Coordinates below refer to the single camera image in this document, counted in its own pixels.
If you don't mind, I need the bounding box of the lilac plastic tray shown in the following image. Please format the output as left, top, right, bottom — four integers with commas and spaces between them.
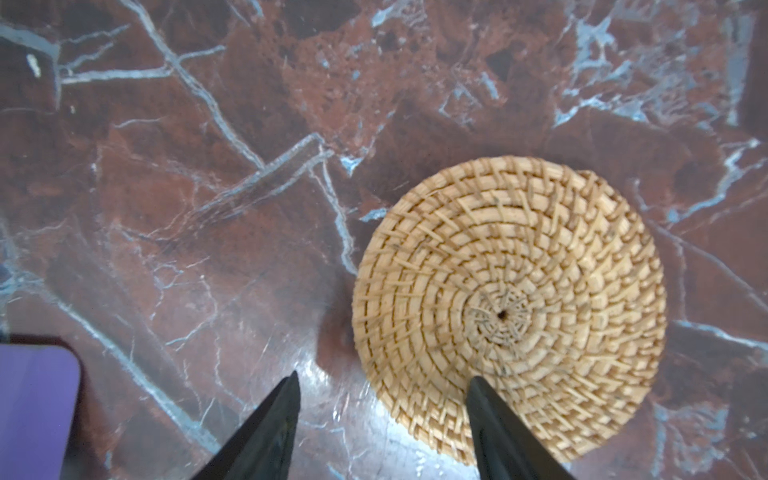
1, 344, 81, 479

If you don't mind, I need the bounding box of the woven rattan coaster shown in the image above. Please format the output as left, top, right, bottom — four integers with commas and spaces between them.
351, 156, 667, 465

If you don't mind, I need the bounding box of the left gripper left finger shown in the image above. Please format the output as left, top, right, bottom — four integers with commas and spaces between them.
194, 372, 301, 480

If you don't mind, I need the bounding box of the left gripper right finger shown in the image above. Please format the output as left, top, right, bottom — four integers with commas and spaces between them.
466, 376, 573, 480

